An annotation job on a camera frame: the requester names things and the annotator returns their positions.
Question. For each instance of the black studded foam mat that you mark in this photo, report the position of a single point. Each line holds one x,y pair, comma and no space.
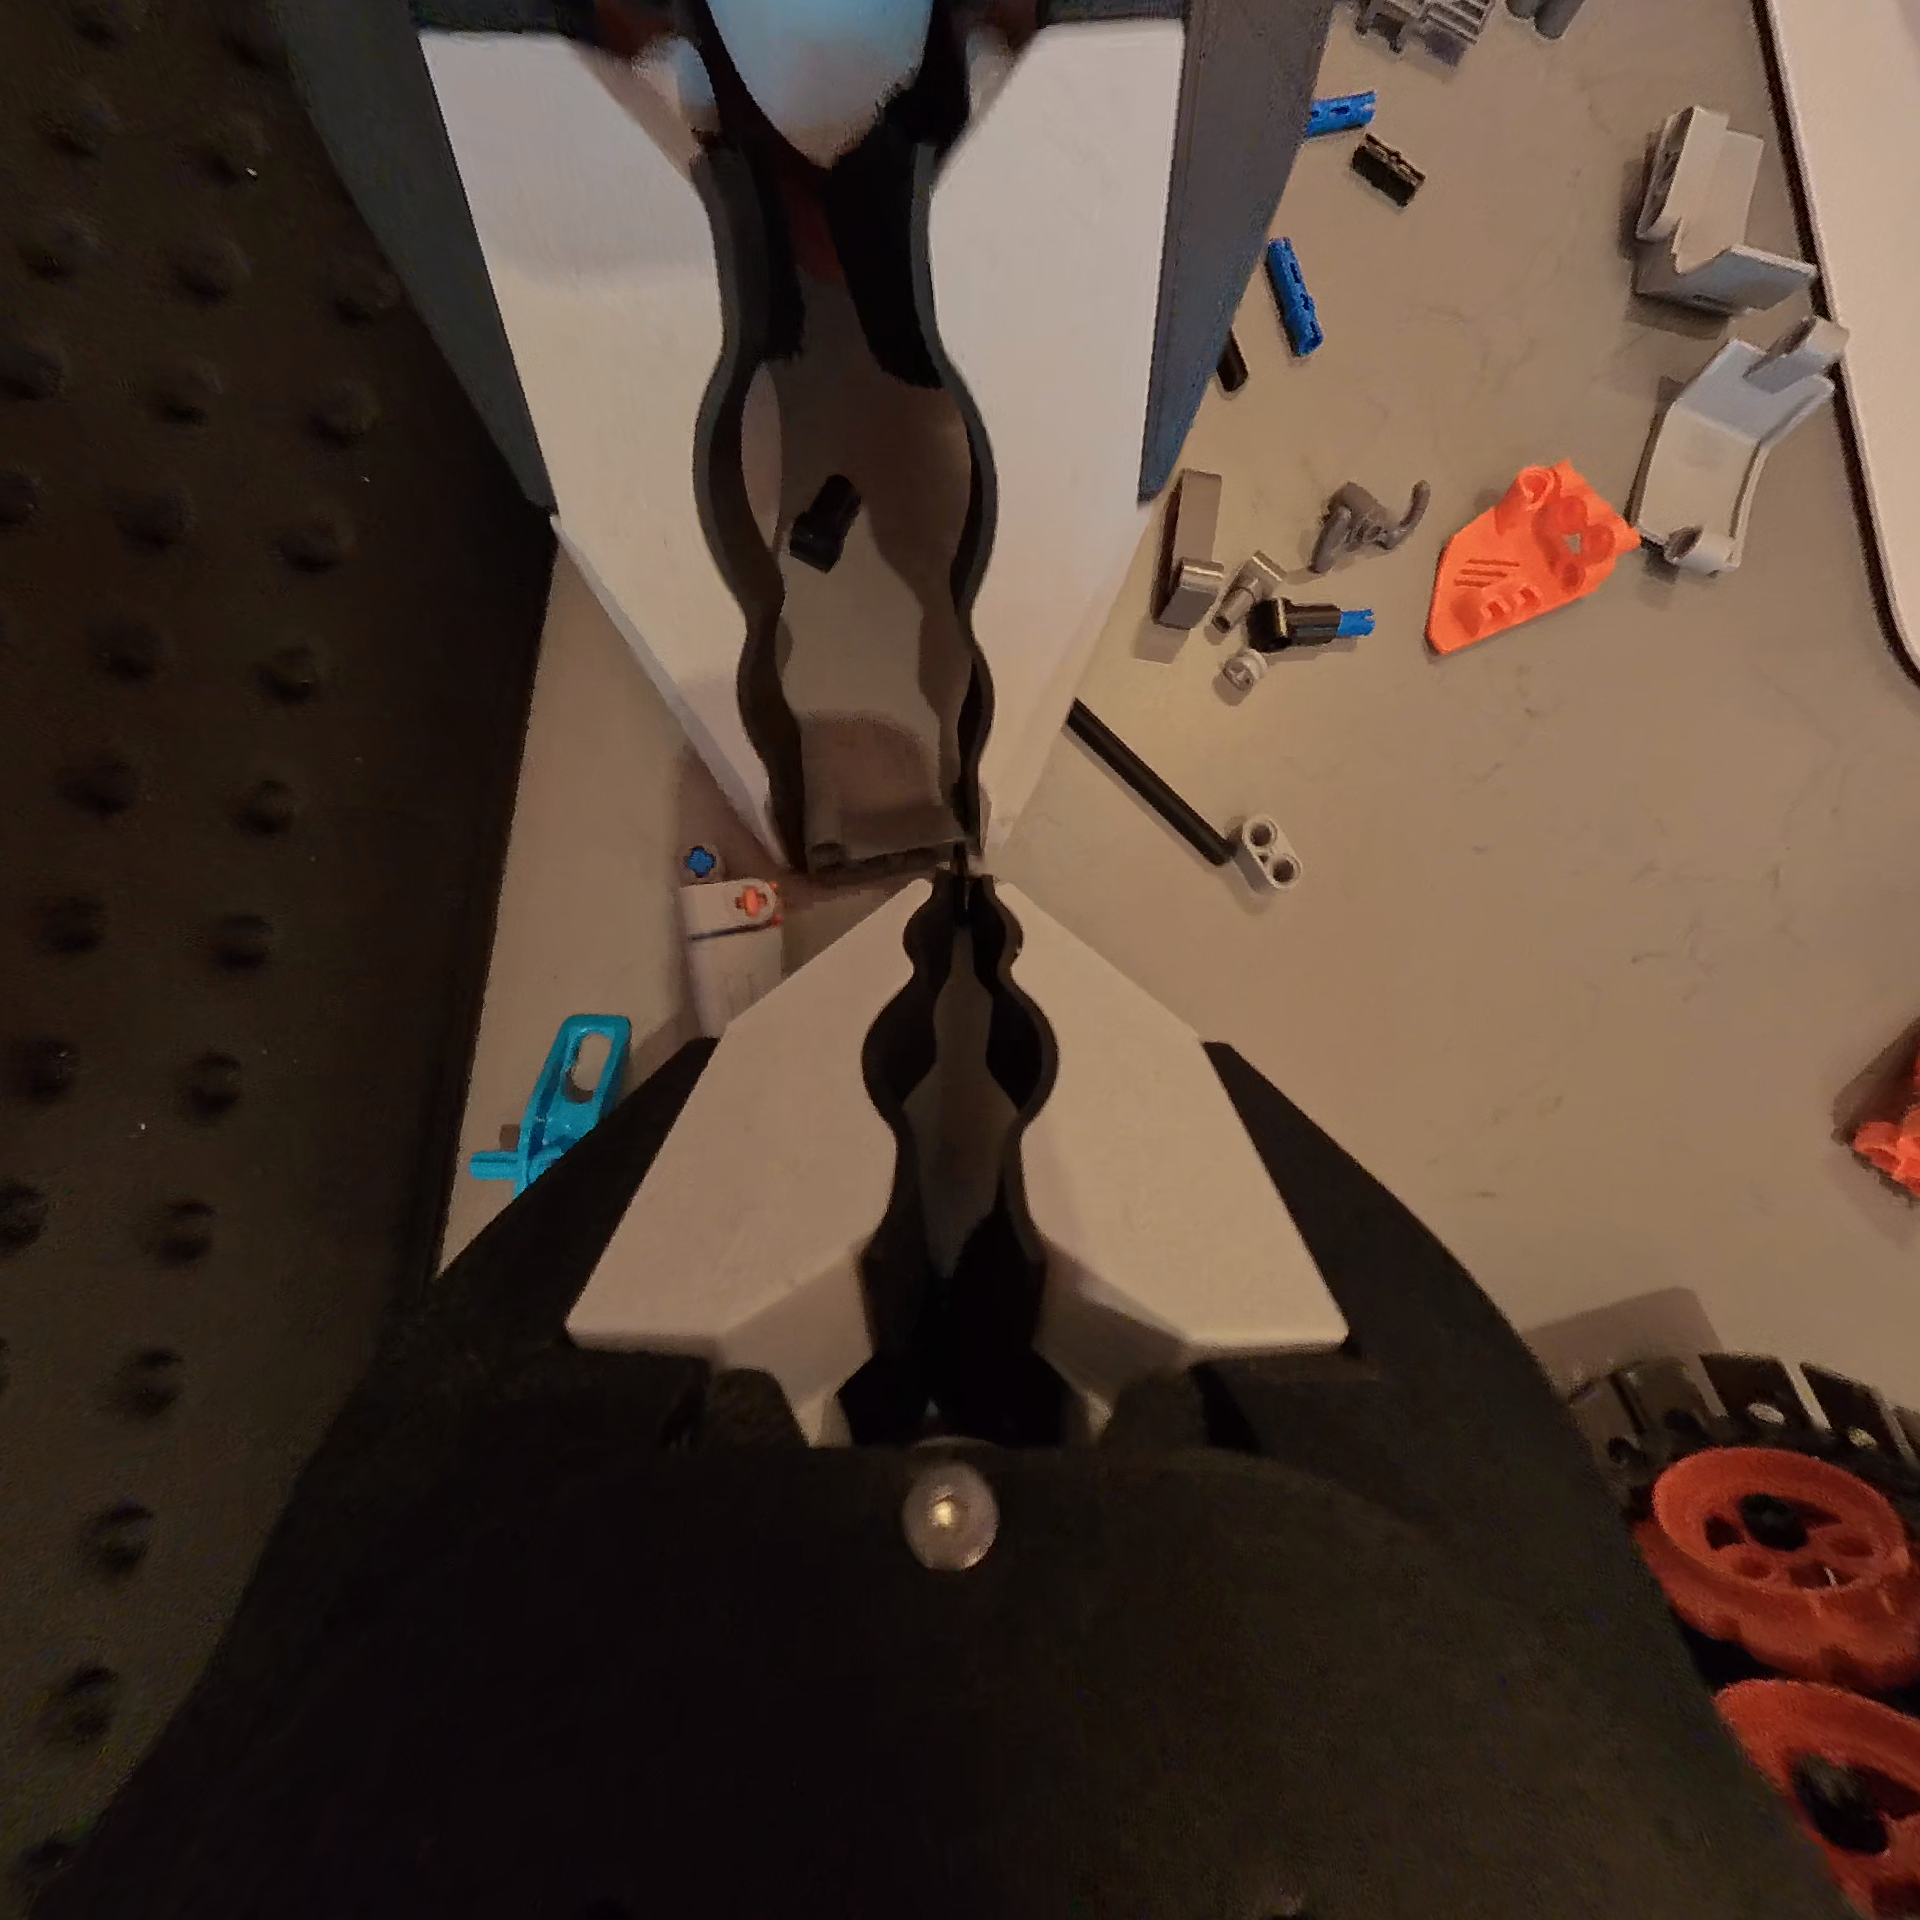
225,751

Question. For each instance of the light blue separator tool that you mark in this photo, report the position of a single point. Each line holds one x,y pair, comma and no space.
562,1088

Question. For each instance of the black short connector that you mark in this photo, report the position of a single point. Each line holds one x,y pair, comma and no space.
824,523

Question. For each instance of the white stand with wooden tray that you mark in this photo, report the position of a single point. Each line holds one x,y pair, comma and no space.
1869,301

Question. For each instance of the grey pin connector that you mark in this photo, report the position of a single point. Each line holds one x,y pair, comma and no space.
1249,588

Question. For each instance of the dark grey hook piece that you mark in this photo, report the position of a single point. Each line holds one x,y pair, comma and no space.
1359,528

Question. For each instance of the small light grey bush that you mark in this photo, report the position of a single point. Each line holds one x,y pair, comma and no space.
1242,669

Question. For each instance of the light grey curved panel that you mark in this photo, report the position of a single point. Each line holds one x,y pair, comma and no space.
1711,224
1711,450

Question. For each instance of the orange angled panel piece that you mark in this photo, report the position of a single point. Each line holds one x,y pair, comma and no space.
1893,1140
1514,570

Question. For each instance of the grey tracked toy robot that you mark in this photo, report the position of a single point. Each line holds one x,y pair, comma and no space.
1784,1575

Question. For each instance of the black connector with blue pin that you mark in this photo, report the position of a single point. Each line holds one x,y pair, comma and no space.
1298,623

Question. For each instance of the blue pin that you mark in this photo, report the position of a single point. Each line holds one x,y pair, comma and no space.
1293,297
1339,114

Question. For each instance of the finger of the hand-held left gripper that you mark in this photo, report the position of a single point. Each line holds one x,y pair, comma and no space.
1064,301
600,301

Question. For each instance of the light grey two-hole connector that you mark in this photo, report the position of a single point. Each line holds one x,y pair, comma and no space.
1269,855

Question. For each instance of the black long axle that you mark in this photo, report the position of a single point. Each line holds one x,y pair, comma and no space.
1232,362
1149,781

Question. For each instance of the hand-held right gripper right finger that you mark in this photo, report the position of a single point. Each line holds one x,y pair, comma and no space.
1185,1201

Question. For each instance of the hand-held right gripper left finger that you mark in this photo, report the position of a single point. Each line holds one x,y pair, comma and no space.
721,1185

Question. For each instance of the dark grey double connector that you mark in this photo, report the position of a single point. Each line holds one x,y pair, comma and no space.
1544,12

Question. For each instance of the grey toy actuator assembly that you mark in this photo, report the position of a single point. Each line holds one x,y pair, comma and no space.
728,953

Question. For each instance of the dark grey connector cluster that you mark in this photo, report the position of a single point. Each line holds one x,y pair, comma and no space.
1425,23

